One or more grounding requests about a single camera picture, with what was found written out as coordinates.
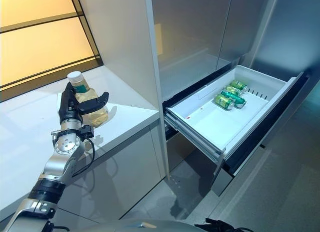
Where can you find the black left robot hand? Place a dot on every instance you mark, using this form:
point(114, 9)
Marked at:
point(71, 112)

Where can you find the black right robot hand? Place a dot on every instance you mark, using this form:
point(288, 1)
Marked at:
point(217, 227)

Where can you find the beige drink bottle white cap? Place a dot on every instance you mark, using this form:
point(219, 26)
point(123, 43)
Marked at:
point(96, 117)

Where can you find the fridge drawer with white bin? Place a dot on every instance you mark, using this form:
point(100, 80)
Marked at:
point(212, 122)

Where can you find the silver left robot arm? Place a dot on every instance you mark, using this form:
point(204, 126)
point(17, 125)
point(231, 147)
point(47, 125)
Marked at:
point(66, 144)

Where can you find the lowest steel fridge drawer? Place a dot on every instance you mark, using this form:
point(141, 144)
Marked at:
point(222, 182)

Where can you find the stainless steel fridge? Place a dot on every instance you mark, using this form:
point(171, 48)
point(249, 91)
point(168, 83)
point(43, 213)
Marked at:
point(190, 42)

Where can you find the wide steel fridge door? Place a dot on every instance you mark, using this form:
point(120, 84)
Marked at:
point(190, 42)

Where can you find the narrow steel fridge door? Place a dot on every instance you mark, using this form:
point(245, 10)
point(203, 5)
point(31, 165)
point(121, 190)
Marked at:
point(240, 25)

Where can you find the grey robot torso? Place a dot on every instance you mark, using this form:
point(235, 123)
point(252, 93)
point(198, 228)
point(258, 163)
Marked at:
point(150, 227)

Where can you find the white kitchen counter cabinet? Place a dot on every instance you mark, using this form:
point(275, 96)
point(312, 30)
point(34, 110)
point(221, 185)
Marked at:
point(130, 154)

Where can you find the white tall partition panel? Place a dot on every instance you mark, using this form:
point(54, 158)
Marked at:
point(120, 42)

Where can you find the light green drink can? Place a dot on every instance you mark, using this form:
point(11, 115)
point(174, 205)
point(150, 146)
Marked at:
point(231, 90)
point(223, 101)
point(238, 85)

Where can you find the dark green drink can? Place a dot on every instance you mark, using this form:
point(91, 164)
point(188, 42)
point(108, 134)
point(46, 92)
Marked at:
point(240, 102)

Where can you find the grey tall cabinet panel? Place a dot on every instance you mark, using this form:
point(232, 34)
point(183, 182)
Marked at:
point(287, 30)

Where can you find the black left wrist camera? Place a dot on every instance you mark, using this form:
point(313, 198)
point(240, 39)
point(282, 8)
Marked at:
point(87, 131)

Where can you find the orange lit window dark frame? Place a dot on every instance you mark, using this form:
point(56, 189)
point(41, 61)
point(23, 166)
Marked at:
point(37, 50)

